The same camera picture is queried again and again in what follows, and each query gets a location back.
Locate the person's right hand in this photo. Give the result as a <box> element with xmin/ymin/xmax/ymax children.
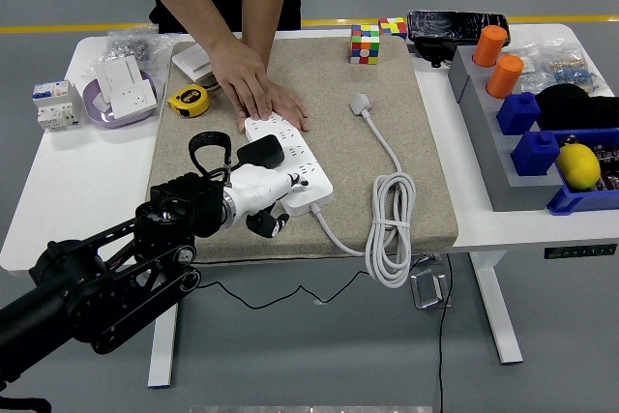
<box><xmin>207</xmin><ymin>34</ymin><xmax>273</xmax><ymax>122</ymax></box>

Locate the person's left hand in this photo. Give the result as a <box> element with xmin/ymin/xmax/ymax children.
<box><xmin>238</xmin><ymin>78</ymin><xmax>310</xmax><ymax>133</ymax></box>

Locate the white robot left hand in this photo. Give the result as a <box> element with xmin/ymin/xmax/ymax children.
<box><xmin>226</xmin><ymin>162</ymin><xmax>311</xmax><ymax>239</ymax></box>

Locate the black power adapter plug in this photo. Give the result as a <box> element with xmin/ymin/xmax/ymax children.
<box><xmin>236</xmin><ymin>135</ymin><xmax>285</xmax><ymax>170</ymax></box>

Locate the white power strip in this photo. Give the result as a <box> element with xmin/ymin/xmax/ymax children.
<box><xmin>243</xmin><ymin>112</ymin><xmax>335</xmax><ymax>217</ymax></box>

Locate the thin black adapter cord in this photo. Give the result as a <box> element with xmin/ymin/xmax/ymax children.
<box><xmin>195</xmin><ymin>270</ymin><xmax>373</xmax><ymax>310</ymax></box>

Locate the yellow tape measure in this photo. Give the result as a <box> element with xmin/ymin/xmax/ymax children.
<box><xmin>166</xmin><ymin>82</ymin><xmax>221</xmax><ymax>118</ymax></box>

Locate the grey-brown mat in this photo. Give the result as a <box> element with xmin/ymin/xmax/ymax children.
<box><xmin>144</xmin><ymin>37</ymin><xmax>459</xmax><ymax>264</ymax></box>

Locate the large colourful puzzle cube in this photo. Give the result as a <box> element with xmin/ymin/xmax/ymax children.
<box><xmin>349</xmin><ymin>23</ymin><xmax>381</xmax><ymax>66</ymax></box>

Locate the white socket panel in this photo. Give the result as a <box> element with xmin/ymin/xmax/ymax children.
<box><xmin>109</xmin><ymin>81</ymin><xmax>159</xmax><ymax>120</ymax></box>

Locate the plastic bag of screws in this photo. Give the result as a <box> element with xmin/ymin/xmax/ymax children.
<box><xmin>104</xmin><ymin>24</ymin><xmax>174</xmax><ymax>71</ymax></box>

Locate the small colourful puzzle cube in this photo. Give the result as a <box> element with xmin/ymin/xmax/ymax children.
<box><xmin>377</xmin><ymin>16</ymin><xmax>409</xmax><ymax>41</ymax></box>

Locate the purple bowl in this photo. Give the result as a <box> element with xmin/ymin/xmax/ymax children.
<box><xmin>81</xmin><ymin>69</ymin><xmax>160</xmax><ymax>130</ymax></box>

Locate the black wrapped device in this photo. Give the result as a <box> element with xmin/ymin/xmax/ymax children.
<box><xmin>406</xmin><ymin>9</ymin><xmax>512</xmax><ymax>70</ymax></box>

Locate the white circuit breaker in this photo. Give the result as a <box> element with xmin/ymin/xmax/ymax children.
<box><xmin>32</xmin><ymin>79</ymin><xmax>82</xmax><ymax>133</ymax></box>

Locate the white table leg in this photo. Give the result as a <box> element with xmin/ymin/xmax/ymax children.
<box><xmin>146</xmin><ymin>304</ymin><xmax>181</xmax><ymax>390</ymax></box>
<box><xmin>469</xmin><ymin>251</ymin><xmax>524</xmax><ymax>366</ymax></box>

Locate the clear acrylic stand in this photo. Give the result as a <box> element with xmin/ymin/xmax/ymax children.
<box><xmin>409</xmin><ymin>252</ymin><xmax>454</xmax><ymax>310</ymax></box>

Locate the grey block holder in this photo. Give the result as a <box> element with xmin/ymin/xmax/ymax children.
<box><xmin>447</xmin><ymin>44</ymin><xmax>565</xmax><ymax>214</ymax></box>

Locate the orange cylinder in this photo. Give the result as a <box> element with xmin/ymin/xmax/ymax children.
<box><xmin>486</xmin><ymin>54</ymin><xmax>525</xmax><ymax>100</ymax></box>
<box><xmin>472</xmin><ymin>24</ymin><xmax>509</xmax><ymax>68</ymax></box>

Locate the blue block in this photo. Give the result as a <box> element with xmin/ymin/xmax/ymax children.
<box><xmin>511</xmin><ymin>130</ymin><xmax>561</xmax><ymax>178</ymax></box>
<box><xmin>496</xmin><ymin>91</ymin><xmax>542</xmax><ymax>136</ymax></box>

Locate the black cloth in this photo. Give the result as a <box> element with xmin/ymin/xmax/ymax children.
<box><xmin>534</xmin><ymin>83</ymin><xmax>619</xmax><ymax>133</ymax></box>

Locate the plastic bag of parts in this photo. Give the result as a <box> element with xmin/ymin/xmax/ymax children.
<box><xmin>507</xmin><ymin>39</ymin><xmax>604</xmax><ymax>96</ymax></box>

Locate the yellow lemon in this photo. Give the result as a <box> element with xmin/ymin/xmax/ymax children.
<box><xmin>555</xmin><ymin>142</ymin><xmax>603</xmax><ymax>192</ymax></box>

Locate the blue plastic bin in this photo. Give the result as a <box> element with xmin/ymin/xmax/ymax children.
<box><xmin>546</xmin><ymin>128</ymin><xmax>619</xmax><ymax>217</ymax></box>

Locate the black table control panel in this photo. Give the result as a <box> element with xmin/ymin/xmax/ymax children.
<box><xmin>543</xmin><ymin>243</ymin><xmax>618</xmax><ymax>260</ymax></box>

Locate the white wall switch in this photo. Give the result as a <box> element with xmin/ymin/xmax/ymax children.
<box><xmin>171</xmin><ymin>43</ymin><xmax>214</xmax><ymax>84</ymax></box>

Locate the white power strip cable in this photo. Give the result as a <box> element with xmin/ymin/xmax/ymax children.
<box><xmin>309</xmin><ymin>92</ymin><xmax>417</xmax><ymax>289</ymax></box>

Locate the white switch panel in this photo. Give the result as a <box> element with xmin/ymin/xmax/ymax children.
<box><xmin>93</xmin><ymin>54</ymin><xmax>145</xmax><ymax>104</ymax></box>

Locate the black hanging cable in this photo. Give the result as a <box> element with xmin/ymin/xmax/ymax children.
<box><xmin>436</xmin><ymin>252</ymin><xmax>455</xmax><ymax>413</ymax></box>

